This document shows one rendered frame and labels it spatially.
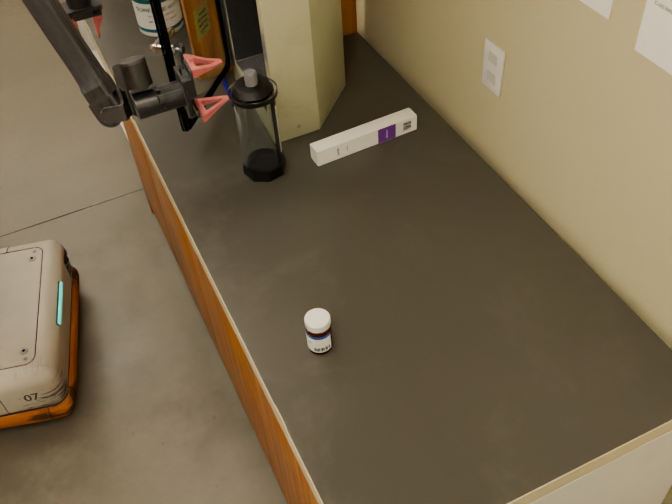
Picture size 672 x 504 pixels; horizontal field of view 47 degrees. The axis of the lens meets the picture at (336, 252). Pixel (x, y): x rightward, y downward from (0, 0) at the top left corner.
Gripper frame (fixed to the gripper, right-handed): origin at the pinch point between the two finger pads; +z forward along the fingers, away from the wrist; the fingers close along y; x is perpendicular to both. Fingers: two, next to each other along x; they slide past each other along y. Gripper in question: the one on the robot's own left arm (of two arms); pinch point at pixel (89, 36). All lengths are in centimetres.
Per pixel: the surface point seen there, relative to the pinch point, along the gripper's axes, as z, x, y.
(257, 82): -8, -54, 26
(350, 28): 14, -10, 70
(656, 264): 6, -128, 74
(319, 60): -2, -44, 46
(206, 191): 16, -54, 10
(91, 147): 110, 110, -5
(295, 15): -16, -46, 40
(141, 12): 8.3, 21.0, 17.9
